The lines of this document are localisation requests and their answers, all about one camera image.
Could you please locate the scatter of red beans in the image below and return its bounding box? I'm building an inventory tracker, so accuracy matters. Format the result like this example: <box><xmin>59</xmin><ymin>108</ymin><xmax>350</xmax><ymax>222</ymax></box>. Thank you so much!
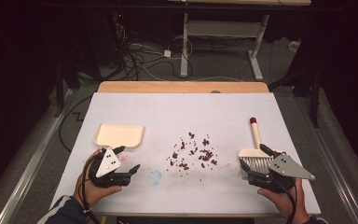
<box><xmin>166</xmin><ymin>132</ymin><xmax>218</xmax><ymax>181</ymax></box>

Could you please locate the person's left hand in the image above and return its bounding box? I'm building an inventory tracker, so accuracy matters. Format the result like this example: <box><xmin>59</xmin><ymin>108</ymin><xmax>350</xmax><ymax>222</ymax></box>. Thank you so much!
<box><xmin>73</xmin><ymin>148</ymin><xmax>123</xmax><ymax>209</ymax></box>

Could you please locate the black floor cable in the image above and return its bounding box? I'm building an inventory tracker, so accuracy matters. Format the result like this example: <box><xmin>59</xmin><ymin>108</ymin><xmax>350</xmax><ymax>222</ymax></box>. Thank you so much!
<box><xmin>58</xmin><ymin>94</ymin><xmax>93</xmax><ymax>154</ymax></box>

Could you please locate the black metal stand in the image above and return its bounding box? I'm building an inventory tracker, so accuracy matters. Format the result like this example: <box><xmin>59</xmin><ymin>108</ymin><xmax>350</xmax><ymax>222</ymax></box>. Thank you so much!
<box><xmin>53</xmin><ymin>62</ymin><xmax>82</xmax><ymax>119</ymax></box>
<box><xmin>268</xmin><ymin>62</ymin><xmax>322</xmax><ymax>129</ymax></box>

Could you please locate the white table mat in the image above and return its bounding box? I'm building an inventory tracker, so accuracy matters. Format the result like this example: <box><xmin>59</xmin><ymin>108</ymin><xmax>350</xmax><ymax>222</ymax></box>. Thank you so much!
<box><xmin>49</xmin><ymin>91</ymin><xmax>322</xmax><ymax>216</ymax></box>

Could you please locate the left hand-held gripper cable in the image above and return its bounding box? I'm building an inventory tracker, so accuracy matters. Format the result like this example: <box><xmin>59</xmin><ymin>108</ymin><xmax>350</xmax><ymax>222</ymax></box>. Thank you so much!
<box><xmin>79</xmin><ymin>155</ymin><xmax>103</xmax><ymax>224</ymax></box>

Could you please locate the tangle of floor cables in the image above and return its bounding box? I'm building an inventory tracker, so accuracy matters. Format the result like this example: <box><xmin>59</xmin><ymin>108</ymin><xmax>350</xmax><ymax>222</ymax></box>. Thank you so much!
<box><xmin>114</xmin><ymin>22</ymin><xmax>195</xmax><ymax>82</ymax></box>

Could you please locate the person's right hand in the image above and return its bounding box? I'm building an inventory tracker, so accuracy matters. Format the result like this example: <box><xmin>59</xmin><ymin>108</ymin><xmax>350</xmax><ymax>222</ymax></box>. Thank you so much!
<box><xmin>256</xmin><ymin>177</ymin><xmax>311</xmax><ymax>224</ymax></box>

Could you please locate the metal floor rail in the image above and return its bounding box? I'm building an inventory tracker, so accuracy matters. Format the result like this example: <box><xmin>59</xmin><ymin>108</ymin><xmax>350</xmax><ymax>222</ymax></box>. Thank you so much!
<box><xmin>295</xmin><ymin>99</ymin><xmax>358</xmax><ymax>224</ymax></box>
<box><xmin>0</xmin><ymin>89</ymin><xmax>76</xmax><ymax>224</ymax></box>

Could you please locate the wooden table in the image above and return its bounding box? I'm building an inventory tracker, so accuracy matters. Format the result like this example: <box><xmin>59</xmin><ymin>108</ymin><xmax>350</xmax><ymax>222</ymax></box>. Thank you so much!
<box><xmin>89</xmin><ymin>80</ymin><xmax>282</xmax><ymax>218</ymax></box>

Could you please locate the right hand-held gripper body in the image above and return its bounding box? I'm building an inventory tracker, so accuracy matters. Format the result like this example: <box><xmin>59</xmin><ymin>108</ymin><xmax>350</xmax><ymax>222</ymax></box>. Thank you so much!
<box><xmin>247</xmin><ymin>152</ymin><xmax>316</xmax><ymax>194</ymax></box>

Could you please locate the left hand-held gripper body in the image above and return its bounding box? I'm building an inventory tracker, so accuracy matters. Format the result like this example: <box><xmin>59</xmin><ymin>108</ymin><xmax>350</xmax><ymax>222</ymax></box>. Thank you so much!
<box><xmin>88</xmin><ymin>147</ymin><xmax>131</xmax><ymax>189</ymax></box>

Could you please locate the cream plastic dustpan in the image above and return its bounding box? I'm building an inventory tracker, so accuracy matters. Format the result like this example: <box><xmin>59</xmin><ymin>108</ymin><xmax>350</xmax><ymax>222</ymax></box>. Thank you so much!
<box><xmin>93</xmin><ymin>123</ymin><xmax>145</xmax><ymax>149</ymax></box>

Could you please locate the hand-held gripper cable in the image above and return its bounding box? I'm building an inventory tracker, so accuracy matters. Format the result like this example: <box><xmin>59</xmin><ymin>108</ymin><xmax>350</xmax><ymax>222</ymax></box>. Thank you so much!
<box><xmin>79</xmin><ymin>155</ymin><xmax>103</xmax><ymax>224</ymax></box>
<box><xmin>272</xmin><ymin>178</ymin><xmax>298</xmax><ymax>224</ymax></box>

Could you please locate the cream hand brush red tip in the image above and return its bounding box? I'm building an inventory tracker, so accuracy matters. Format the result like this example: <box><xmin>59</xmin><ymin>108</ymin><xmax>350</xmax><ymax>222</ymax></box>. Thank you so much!
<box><xmin>238</xmin><ymin>117</ymin><xmax>278</xmax><ymax>181</ymax></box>

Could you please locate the white-framed desk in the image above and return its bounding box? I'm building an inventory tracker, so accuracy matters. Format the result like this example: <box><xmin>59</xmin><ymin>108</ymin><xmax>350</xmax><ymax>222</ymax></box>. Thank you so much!
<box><xmin>167</xmin><ymin>0</ymin><xmax>312</xmax><ymax>82</ymax></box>

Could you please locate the right hand-held gripper cable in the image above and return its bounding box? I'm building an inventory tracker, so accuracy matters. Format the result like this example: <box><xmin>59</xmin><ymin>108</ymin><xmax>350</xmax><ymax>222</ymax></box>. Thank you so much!
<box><xmin>272</xmin><ymin>178</ymin><xmax>298</xmax><ymax>224</ymax></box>

